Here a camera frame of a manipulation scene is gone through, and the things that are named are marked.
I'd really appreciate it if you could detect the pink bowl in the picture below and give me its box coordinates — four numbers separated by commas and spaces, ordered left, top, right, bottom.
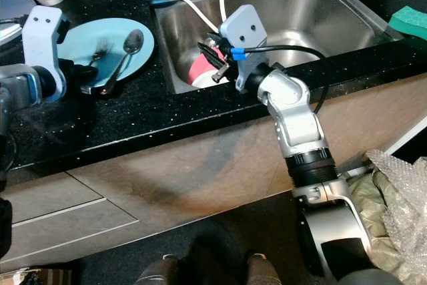
187, 49, 225, 88

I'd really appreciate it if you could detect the metal fork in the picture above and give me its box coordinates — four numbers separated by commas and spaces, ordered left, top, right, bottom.
89, 39, 111, 67

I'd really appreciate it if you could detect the metal spoon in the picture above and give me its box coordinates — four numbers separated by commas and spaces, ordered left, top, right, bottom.
99, 29, 146, 96

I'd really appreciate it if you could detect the grey white plate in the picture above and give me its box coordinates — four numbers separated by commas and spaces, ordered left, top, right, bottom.
0, 0, 35, 43

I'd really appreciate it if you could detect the stainless steel sink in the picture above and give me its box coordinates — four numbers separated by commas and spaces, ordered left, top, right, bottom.
151, 0, 406, 96

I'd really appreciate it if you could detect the brown cabinet front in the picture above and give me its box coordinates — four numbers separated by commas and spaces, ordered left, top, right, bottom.
67, 71, 427, 222

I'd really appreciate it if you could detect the green sponge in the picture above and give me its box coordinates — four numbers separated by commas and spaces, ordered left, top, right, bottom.
388, 5, 427, 41

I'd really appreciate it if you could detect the patterned floor mat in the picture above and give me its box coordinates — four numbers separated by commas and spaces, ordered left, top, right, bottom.
12, 268, 75, 285

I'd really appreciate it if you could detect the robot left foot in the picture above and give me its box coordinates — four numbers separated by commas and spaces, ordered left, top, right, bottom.
136, 254, 181, 285

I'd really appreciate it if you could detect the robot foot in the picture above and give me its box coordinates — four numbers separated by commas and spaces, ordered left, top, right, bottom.
136, 254, 181, 285
246, 253, 282, 285

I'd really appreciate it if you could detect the olive green cloth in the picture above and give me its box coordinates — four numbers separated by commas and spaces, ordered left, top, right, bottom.
349, 170, 427, 285

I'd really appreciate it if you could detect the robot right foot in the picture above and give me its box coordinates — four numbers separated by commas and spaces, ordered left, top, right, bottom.
246, 253, 282, 285

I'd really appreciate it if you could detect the clear bubble wrap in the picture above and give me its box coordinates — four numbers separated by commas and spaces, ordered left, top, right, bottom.
346, 149, 427, 280

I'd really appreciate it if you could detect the blue cable tape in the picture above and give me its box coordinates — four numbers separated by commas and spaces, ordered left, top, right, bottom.
231, 46, 248, 61

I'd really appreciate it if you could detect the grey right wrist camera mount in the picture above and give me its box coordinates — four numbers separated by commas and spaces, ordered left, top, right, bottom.
220, 4, 270, 93

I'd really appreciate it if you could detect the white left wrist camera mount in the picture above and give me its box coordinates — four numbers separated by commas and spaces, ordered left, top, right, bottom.
22, 5, 69, 103

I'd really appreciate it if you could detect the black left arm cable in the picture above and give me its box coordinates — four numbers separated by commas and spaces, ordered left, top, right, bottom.
0, 15, 29, 33

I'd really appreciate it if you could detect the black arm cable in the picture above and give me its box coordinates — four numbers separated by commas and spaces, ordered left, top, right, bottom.
243, 44, 329, 113
0, 15, 29, 33

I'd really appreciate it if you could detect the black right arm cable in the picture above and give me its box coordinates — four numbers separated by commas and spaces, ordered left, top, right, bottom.
243, 44, 329, 113

